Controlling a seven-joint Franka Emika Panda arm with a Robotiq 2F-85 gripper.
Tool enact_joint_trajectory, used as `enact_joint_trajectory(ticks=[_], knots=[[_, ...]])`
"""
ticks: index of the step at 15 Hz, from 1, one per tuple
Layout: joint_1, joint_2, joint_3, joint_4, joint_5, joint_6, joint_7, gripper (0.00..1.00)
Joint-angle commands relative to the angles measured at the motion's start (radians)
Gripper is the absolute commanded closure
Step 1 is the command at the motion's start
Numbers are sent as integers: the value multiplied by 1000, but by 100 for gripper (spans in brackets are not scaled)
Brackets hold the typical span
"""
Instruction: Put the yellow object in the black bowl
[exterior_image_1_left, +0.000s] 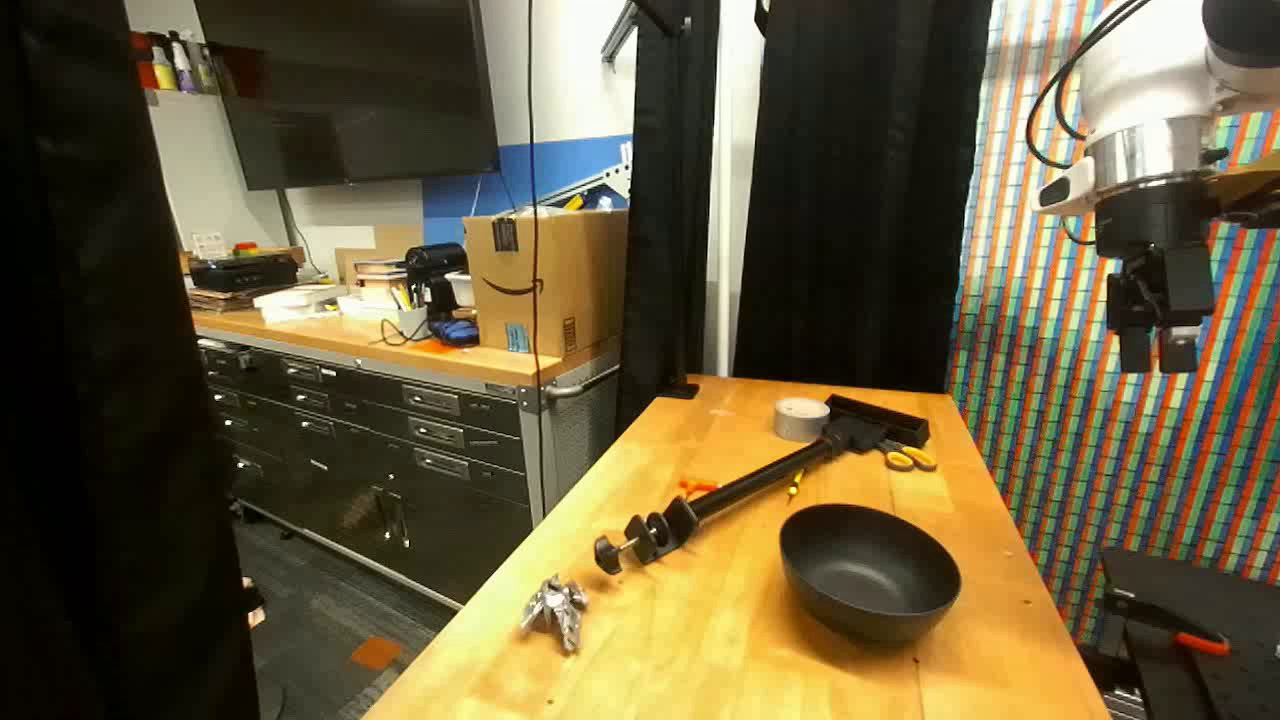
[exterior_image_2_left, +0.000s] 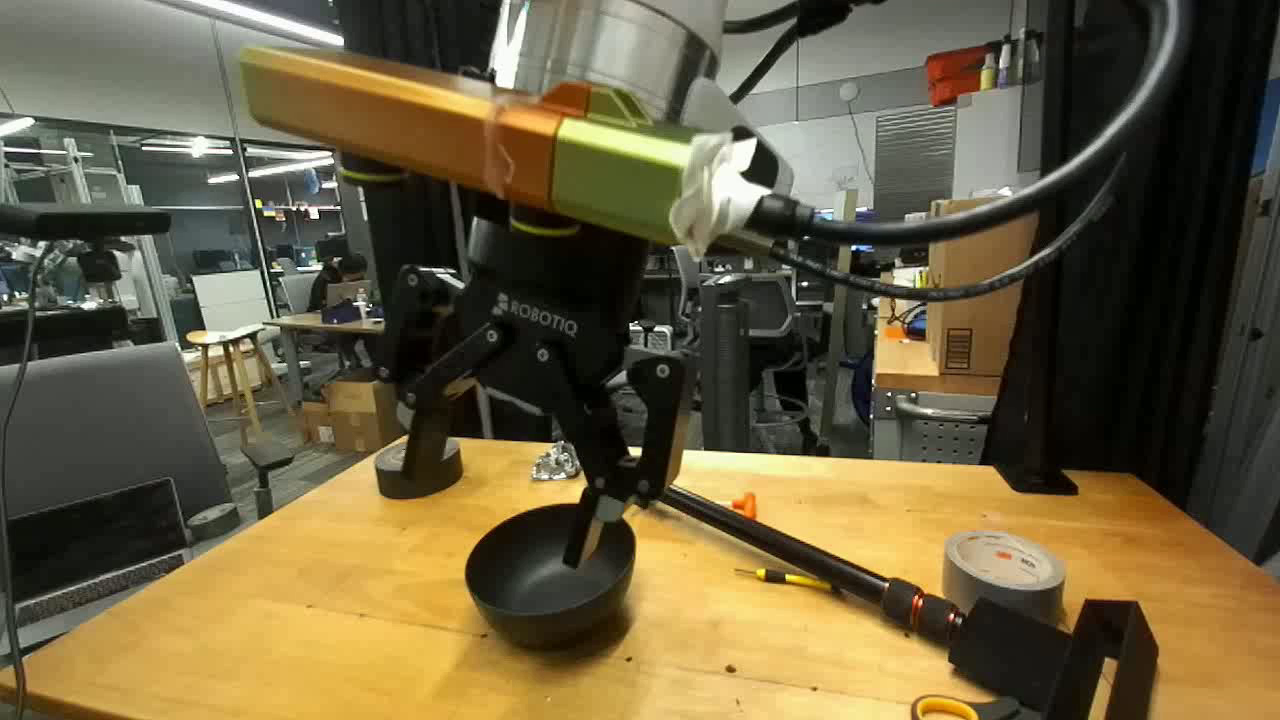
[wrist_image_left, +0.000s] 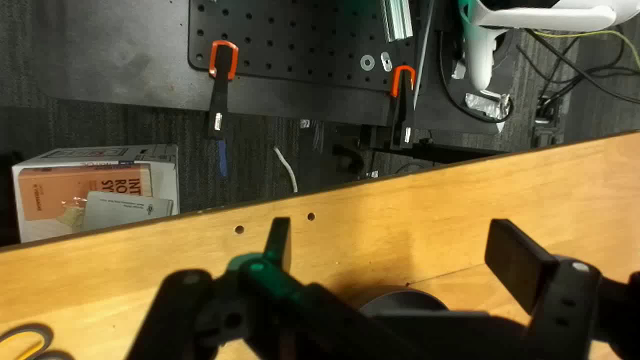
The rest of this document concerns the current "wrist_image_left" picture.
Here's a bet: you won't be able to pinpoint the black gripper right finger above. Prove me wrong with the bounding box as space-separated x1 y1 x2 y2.
484 218 557 314

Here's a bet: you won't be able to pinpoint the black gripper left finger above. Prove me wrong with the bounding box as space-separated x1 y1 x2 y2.
264 218 290 269

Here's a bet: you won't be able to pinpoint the left orange black clamp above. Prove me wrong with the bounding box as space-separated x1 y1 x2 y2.
208 40 240 178

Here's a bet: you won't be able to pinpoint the orange black clamp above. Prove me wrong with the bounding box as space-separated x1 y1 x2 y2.
208 40 240 178
388 64 415 147

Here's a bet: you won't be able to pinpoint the right orange black clamp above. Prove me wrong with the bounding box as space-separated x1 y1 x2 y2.
388 64 415 147

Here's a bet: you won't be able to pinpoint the white cardboard box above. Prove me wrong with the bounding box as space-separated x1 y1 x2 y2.
12 144 180 241

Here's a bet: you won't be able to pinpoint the black perforated board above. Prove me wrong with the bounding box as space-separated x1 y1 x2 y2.
187 0 415 91

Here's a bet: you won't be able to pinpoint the yellow handled scissors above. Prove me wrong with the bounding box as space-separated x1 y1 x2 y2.
0 321 73 360

